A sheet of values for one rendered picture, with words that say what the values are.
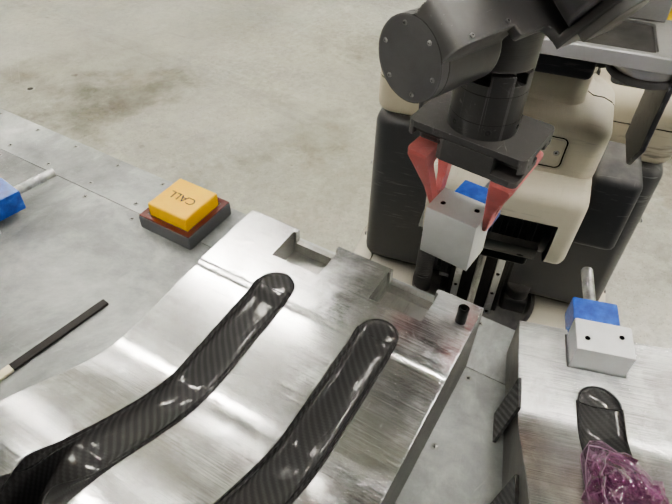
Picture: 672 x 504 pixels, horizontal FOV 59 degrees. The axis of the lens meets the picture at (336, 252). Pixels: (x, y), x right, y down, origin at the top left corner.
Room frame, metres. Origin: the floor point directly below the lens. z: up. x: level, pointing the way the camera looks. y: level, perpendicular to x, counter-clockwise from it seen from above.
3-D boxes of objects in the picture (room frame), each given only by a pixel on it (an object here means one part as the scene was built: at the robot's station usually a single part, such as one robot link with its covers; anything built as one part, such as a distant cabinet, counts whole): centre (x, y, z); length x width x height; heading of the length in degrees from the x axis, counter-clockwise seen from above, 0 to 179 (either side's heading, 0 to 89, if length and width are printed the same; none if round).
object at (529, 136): (0.42, -0.12, 1.06); 0.10 x 0.07 x 0.07; 56
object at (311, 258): (0.42, 0.03, 0.87); 0.05 x 0.05 x 0.04; 61
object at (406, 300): (0.37, -0.07, 0.87); 0.05 x 0.05 x 0.04; 61
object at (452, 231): (0.45, -0.14, 0.93); 0.13 x 0.05 x 0.05; 146
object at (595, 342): (0.37, -0.25, 0.86); 0.13 x 0.05 x 0.05; 168
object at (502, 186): (0.41, -0.13, 0.99); 0.07 x 0.07 x 0.09; 56
